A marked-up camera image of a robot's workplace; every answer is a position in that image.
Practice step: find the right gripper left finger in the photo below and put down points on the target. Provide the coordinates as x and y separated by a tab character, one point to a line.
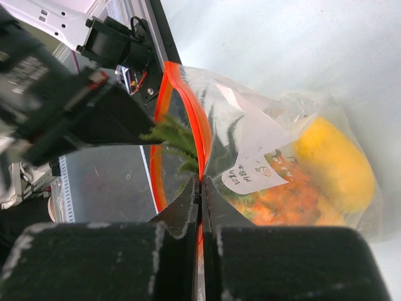
108	261

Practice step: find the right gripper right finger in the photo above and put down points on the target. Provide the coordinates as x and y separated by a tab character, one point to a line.
247	262

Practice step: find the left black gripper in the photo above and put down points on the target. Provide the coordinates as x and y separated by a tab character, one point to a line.
51	112

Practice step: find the green toy leafy vegetable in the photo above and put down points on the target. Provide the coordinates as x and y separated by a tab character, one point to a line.
244	144

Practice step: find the clear zip top bag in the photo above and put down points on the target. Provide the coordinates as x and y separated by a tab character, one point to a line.
193	80

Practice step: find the yellow toy mango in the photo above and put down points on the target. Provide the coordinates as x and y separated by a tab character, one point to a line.
337	166

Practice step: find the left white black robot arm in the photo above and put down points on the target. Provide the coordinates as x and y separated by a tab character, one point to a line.
107	42

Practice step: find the white slotted cable duct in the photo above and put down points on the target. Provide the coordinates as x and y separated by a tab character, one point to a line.
61	191

